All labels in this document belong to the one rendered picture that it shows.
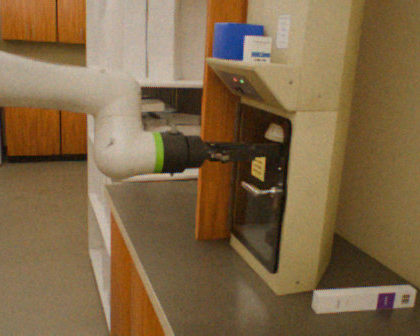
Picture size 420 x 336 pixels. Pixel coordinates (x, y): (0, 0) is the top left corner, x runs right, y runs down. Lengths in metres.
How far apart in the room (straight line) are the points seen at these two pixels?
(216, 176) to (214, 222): 0.15
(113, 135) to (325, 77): 0.50
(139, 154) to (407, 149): 0.80
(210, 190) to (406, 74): 0.66
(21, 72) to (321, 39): 0.63
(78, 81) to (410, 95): 0.92
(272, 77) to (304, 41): 0.11
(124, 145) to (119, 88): 0.12
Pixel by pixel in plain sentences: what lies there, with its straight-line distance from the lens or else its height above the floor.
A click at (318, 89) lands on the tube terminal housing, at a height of 1.46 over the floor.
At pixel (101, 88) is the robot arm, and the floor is 1.45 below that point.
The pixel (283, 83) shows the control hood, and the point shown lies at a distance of 1.08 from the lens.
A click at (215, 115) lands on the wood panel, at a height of 1.34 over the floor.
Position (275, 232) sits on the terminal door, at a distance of 1.19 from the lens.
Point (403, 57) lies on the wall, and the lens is 1.49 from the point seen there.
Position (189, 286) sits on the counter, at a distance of 1.26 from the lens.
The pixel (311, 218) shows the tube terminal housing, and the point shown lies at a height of 1.14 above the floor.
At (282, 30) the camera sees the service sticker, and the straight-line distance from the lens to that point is 1.19.
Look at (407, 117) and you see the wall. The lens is 1.46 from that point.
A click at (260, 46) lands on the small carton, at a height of 1.55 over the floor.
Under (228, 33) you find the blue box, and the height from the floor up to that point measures 1.57.
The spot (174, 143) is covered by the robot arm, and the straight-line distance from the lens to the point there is 1.02.
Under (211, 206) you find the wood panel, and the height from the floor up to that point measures 1.05.
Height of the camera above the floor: 1.55
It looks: 15 degrees down
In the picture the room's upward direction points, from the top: 3 degrees clockwise
